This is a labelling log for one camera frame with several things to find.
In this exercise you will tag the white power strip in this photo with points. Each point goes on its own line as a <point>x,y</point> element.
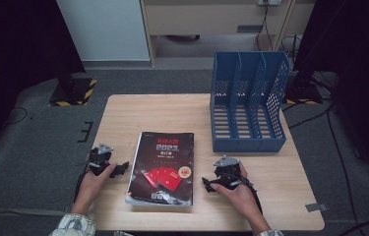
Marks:
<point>269,2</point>

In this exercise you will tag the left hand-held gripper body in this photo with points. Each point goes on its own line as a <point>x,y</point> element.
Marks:
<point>99,159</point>

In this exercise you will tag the white panel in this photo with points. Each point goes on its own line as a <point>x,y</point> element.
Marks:
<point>106,29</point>

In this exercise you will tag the black book with red print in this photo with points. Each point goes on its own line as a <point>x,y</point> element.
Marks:
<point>164,164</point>

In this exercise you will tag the person's right hand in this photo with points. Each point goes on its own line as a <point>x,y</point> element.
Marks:
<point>241,196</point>

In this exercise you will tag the light wooden desk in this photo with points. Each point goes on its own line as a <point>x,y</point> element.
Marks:
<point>205,19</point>

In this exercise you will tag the grey label on desk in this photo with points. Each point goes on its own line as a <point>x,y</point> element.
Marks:
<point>249,29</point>

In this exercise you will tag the stand base with hazard stripes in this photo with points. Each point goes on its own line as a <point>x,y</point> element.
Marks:
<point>303,95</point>
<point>77,93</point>

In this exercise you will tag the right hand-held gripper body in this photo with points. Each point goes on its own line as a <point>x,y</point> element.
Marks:
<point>226,172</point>

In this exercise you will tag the person's left hand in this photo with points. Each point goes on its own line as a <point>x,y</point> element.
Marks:
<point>92,185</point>

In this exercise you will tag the black curtain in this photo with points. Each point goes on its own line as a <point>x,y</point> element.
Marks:
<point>14,65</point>
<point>362,65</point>

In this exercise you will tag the blue plastic file rack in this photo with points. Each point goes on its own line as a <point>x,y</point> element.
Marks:
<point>228,146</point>

